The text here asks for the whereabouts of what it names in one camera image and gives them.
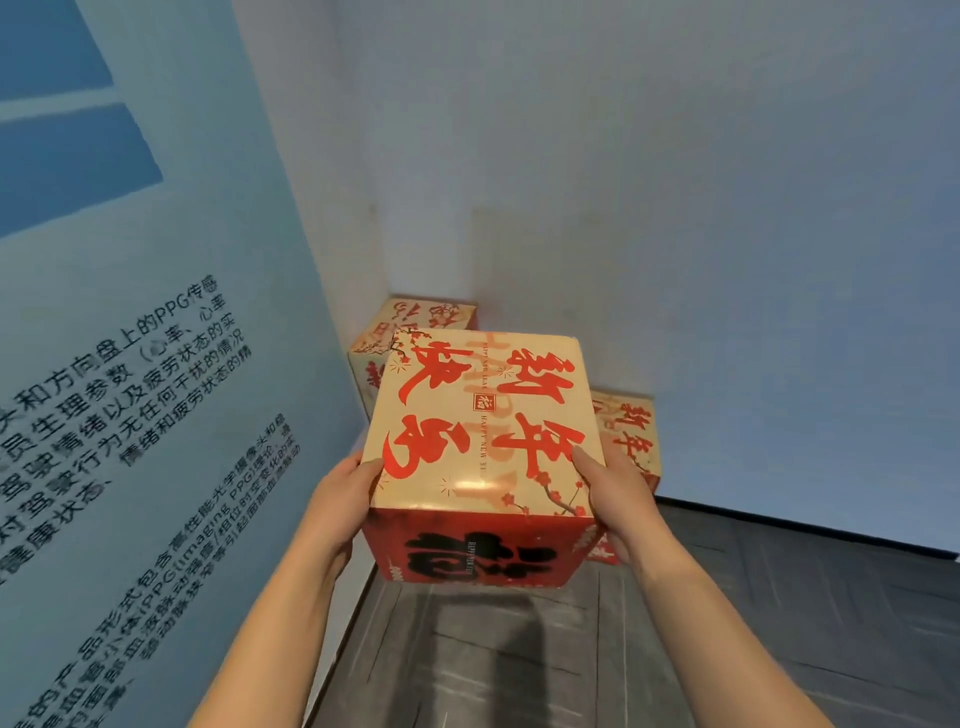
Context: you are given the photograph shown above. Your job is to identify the blue wall poster with text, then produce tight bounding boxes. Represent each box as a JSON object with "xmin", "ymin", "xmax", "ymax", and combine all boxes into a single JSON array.
[{"xmin": 0, "ymin": 0, "xmax": 369, "ymax": 728}]

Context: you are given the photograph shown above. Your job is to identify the person's right forearm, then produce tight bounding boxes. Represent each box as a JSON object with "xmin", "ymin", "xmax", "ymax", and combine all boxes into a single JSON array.
[{"xmin": 627, "ymin": 529, "xmax": 837, "ymax": 728}]

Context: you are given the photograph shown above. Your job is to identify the person's left hand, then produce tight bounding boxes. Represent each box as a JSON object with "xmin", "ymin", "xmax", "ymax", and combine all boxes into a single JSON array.
[{"xmin": 301, "ymin": 452, "xmax": 385, "ymax": 559}]

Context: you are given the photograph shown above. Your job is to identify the red and cream gift box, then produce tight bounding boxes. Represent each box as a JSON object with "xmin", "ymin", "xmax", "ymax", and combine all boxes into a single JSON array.
[
  {"xmin": 347, "ymin": 297, "xmax": 479, "ymax": 418},
  {"xmin": 585, "ymin": 390, "xmax": 664, "ymax": 565},
  {"xmin": 361, "ymin": 327, "xmax": 607, "ymax": 589}
]

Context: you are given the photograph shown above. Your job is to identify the person's right hand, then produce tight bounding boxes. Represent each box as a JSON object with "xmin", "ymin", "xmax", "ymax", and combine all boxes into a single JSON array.
[{"xmin": 571, "ymin": 438, "xmax": 670, "ymax": 565}]

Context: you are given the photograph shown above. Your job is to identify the person's left forearm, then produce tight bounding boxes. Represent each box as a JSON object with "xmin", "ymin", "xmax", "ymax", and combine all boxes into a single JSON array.
[{"xmin": 187, "ymin": 520, "xmax": 354, "ymax": 728}]

